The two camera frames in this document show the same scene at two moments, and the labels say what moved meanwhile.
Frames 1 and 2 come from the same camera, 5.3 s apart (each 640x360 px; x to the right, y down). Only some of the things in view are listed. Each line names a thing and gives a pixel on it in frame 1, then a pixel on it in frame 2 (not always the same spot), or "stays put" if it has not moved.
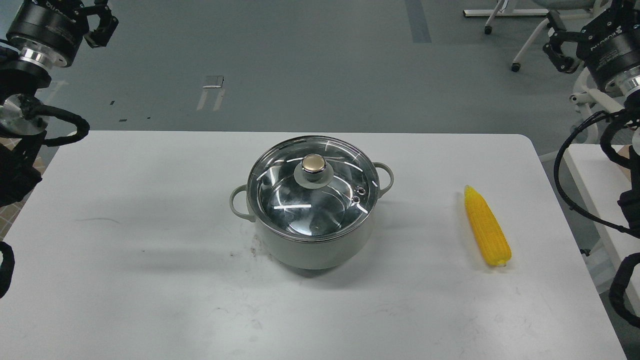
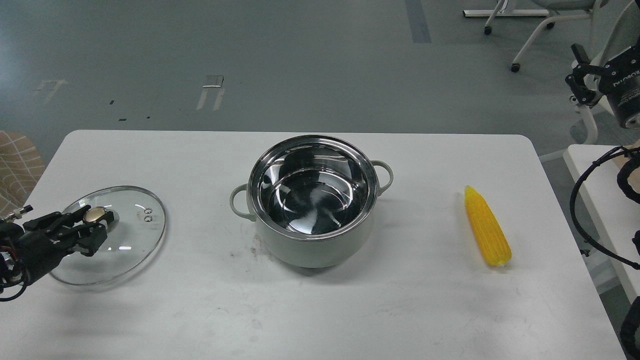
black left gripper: (51, 31) to (39, 250)
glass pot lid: (313, 188) to (132, 238)
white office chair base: (493, 14) stays put
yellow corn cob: (488, 228) stays put
